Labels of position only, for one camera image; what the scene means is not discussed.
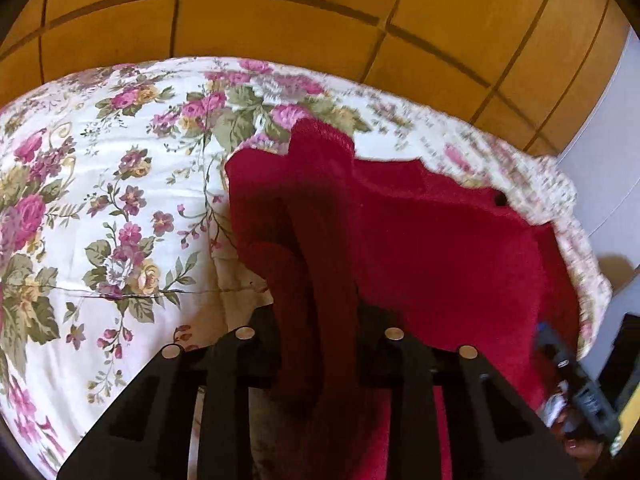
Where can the dark furniture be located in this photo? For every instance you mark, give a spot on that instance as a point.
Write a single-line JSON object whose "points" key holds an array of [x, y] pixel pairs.
{"points": [[622, 355]]}

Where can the red knit sweater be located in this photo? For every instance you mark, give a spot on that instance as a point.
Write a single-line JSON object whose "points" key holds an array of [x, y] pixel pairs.
{"points": [[425, 240]]}

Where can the floral bedsheet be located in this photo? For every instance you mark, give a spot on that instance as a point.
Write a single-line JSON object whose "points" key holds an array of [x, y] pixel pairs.
{"points": [[125, 160]]}

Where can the wooden wardrobe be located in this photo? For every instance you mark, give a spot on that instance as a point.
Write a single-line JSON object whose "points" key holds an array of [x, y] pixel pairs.
{"points": [[300, 25]]}

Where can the person's right hand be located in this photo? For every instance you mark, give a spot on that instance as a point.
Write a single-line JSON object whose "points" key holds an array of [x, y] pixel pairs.
{"points": [[577, 447]]}

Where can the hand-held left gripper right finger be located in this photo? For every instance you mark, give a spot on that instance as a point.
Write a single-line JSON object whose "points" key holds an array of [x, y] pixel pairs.
{"points": [[382, 360]]}

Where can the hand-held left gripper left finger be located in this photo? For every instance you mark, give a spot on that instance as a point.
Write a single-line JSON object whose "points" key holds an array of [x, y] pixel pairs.
{"points": [[257, 360]]}

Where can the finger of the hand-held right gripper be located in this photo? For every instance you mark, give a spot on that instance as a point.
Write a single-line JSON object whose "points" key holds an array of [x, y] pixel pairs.
{"points": [[552, 347]]}

